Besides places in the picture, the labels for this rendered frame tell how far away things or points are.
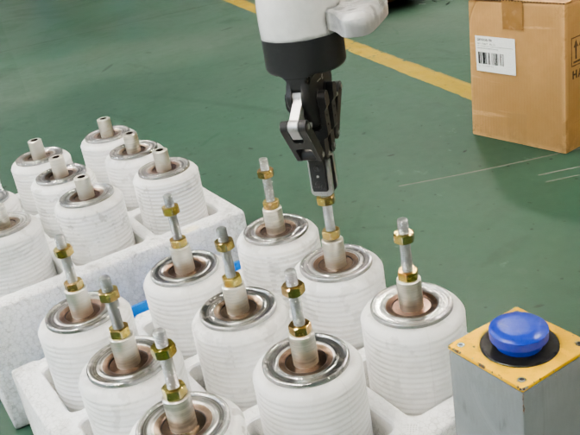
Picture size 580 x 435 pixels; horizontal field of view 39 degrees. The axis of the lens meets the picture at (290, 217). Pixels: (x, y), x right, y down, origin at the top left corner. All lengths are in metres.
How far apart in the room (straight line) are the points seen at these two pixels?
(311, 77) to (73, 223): 0.50
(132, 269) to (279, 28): 0.51
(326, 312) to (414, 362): 0.13
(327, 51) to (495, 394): 0.33
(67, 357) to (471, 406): 0.41
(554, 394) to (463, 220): 0.91
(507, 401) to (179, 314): 0.41
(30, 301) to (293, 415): 0.51
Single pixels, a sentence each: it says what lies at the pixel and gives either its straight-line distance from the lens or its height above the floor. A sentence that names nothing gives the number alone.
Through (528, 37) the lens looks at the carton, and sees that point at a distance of 1.69.
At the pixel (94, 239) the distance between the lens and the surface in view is 1.13.
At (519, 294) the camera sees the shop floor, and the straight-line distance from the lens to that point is 1.24.
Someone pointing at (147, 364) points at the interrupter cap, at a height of 0.25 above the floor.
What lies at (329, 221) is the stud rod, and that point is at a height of 0.30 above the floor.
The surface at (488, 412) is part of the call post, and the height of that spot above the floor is 0.28.
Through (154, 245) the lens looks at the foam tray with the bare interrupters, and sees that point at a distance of 1.13.
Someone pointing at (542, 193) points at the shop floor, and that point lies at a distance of 1.55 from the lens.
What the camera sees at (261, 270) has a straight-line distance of 0.91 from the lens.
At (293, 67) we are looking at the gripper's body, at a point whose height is 0.47.
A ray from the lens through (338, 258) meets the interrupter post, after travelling 0.83.
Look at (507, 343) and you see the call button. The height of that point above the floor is 0.33.
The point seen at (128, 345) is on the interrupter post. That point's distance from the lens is 0.74.
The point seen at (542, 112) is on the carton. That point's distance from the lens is 1.72.
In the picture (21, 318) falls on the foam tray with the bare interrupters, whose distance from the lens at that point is 1.11.
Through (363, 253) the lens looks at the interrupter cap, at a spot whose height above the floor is 0.25.
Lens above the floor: 0.65
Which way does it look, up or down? 25 degrees down
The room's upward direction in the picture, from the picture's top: 10 degrees counter-clockwise
